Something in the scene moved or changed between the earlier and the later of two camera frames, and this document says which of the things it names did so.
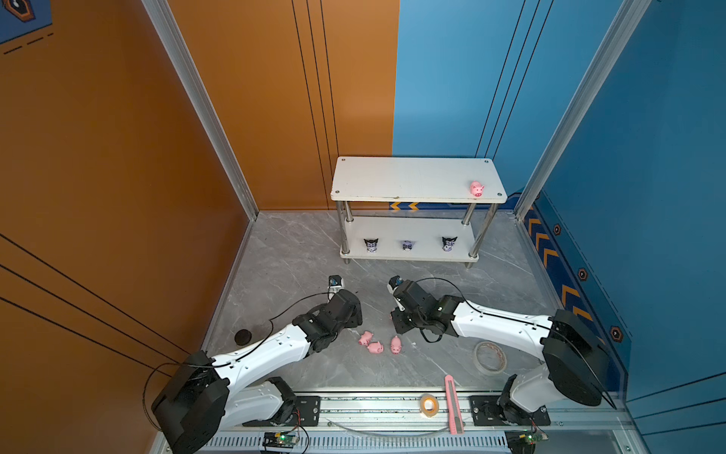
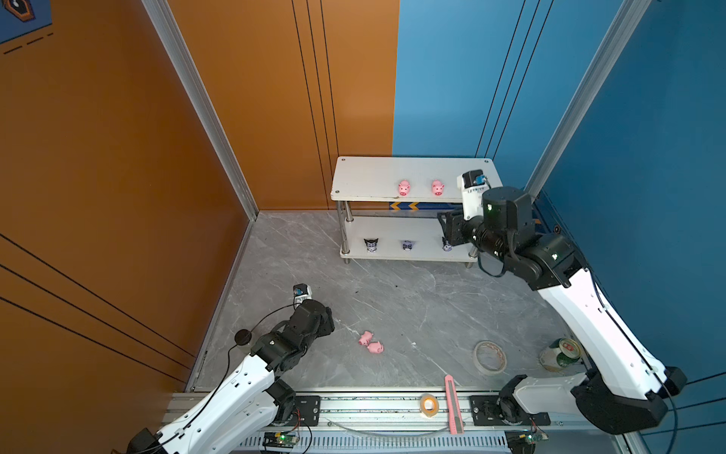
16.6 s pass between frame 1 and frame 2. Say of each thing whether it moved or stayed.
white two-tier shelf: stayed
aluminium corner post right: stayed
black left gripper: moved
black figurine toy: stayed
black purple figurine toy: stayed
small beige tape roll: stayed
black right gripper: moved
